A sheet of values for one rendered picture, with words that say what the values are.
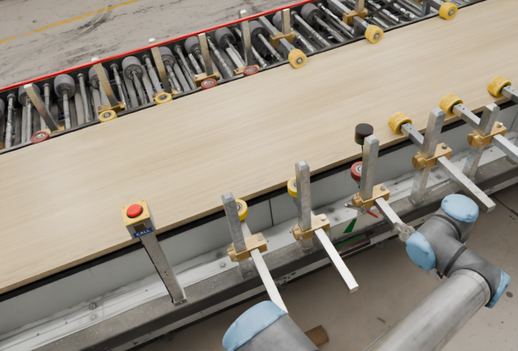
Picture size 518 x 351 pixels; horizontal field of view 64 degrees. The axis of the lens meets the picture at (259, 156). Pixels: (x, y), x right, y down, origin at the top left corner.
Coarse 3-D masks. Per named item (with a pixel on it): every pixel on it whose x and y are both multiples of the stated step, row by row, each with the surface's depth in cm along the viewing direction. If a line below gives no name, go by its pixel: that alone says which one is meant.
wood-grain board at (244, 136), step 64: (512, 0) 237; (320, 64) 212; (384, 64) 206; (448, 64) 201; (512, 64) 195; (128, 128) 192; (192, 128) 187; (256, 128) 183; (320, 128) 178; (384, 128) 174; (0, 192) 172; (64, 192) 168; (128, 192) 164; (192, 192) 160; (256, 192) 157; (0, 256) 148; (64, 256) 146
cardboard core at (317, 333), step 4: (316, 328) 201; (320, 328) 200; (304, 332) 200; (308, 332) 199; (312, 332) 199; (316, 332) 198; (320, 332) 198; (324, 332) 198; (308, 336) 198; (312, 336) 197; (316, 336) 197; (320, 336) 198; (324, 336) 198; (312, 340) 197; (316, 340) 197; (320, 340) 197; (324, 340) 198; (316, 344) 197; (320, 344) 198
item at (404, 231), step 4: (396, 224) 144; (400, 224) 143; (404, 224) 142; (396, 228) 142; (400, 228) 143; (404, 228) 142; (408, 228) 142; (412, 228) 141; (396, 232) 142; (400, 232) 142; (404, 232) 140; (408, 232) 141; (412, 232) 141; (400, 236) 141; (404, 236) 140; (408, 236) 140; (404, 240) 140
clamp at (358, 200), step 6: (378, 186) 156; (378, 192) 154; (384, 192) 154; (354, 198) 154; (360, 198) 153; (372, 198) 153; (384, 198) 155; (354, 204) 155; (360, 204) 153; (366, 204) 153; (372, 204) 155
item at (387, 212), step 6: (378, 198) 154; (378, 204) 152; (384, 204) 151; (378, 210) 153; (384, 210) 150; (390, 210) 149; (384, 216) 151; (390, 216) 148; (396, 216) 147; (390, 222) 148; (402, 222) 145
